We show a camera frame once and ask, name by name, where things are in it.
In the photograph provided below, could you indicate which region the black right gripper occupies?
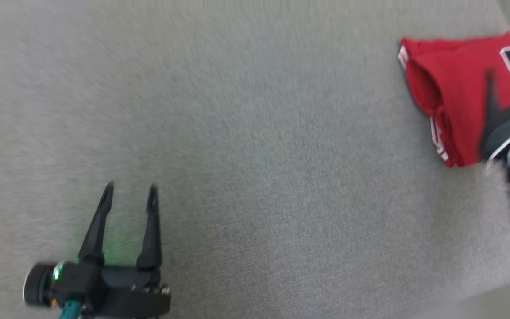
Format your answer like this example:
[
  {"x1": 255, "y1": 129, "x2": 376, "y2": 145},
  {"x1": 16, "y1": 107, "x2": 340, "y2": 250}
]
[{"x1": 480, "y1": 69, "x2": 510, "y2": 161}]

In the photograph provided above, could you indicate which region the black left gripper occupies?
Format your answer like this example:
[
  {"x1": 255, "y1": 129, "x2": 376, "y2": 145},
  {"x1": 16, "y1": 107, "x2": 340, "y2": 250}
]
[{"x1": 78, "y1": 181, "x2": 172, "y2": 319}]

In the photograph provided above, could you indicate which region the red shirt with white sleeves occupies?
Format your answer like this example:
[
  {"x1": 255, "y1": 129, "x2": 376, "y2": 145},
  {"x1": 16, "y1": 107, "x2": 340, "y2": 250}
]
[{"x1": 398, "y1": 32, "x2": 510, "y2": 169}]

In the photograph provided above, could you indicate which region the grey fabric sofa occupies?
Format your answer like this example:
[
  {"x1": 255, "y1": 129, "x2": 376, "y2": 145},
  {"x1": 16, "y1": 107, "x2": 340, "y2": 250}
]
[{"x1": 0, "y1": 0, "x2": 510, "y2": 319}]

